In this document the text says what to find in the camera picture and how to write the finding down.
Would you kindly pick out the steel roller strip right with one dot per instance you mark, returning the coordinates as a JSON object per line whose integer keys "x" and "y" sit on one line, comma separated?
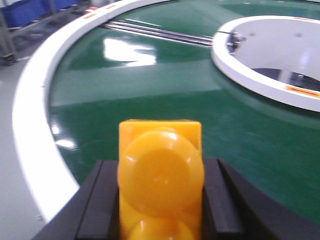
{"x": 185, "y": 38}

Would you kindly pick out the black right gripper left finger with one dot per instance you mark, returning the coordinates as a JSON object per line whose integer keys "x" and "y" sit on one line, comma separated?
{"x": 93, "y": 212}

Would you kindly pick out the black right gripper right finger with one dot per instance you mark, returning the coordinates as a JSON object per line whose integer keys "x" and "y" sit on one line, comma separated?
{"x": 234, "y": 209}

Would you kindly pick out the white outer conveyor rim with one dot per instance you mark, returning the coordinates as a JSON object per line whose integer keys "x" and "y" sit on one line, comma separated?
{"x": 47, "y": 175}

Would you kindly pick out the yellow two-stud toy brick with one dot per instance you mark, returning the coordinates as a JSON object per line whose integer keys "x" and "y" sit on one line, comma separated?
{"x": 160, "y": 179}

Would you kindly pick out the white inner ring hub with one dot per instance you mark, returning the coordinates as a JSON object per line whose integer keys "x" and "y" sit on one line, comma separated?
{"x": 262, "y": 52}

